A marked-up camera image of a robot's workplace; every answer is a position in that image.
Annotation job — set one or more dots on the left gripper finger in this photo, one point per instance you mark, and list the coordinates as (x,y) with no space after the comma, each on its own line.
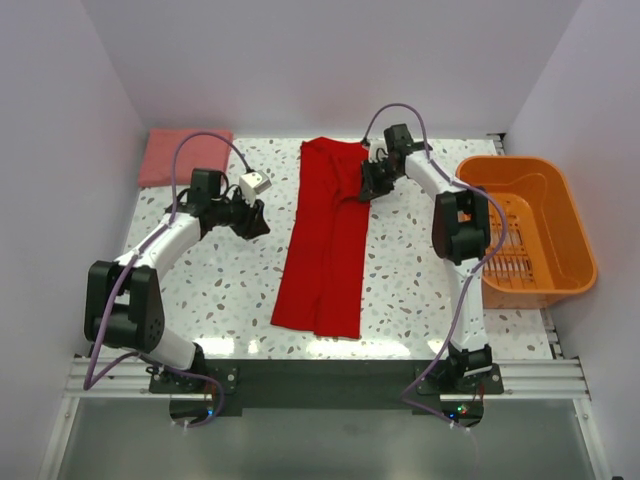
(257,213)
(254,230)

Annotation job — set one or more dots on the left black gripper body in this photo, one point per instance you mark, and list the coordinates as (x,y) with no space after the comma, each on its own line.
(252,220)

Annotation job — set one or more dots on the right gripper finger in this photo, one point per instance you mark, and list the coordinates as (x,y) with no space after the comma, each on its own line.
(367,192)
(382,188)

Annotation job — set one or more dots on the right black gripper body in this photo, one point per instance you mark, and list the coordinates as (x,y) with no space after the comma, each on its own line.
(373,176)

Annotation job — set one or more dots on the red t-shirt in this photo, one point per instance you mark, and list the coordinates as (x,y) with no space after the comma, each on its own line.
(321,286)

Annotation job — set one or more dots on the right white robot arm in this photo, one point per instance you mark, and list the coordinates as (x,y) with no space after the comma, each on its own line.
(460,237)

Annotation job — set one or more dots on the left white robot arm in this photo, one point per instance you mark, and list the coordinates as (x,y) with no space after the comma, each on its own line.
(124,307)

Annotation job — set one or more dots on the folded pink t-shirt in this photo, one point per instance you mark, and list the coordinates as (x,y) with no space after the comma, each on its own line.
(202,151)

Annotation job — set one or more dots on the orange plastic basket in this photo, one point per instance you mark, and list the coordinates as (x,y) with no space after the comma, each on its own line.
(546,256)

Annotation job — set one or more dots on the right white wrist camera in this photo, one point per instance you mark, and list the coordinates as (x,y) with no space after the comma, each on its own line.
(377,151)

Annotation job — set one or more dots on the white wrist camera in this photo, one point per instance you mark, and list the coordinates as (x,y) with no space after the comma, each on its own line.
(377,151)
(254,183)

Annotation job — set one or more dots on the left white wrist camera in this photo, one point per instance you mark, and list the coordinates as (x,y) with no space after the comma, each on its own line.
(254,183)

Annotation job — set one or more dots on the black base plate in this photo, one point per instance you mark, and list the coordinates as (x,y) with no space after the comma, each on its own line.
(234,386)

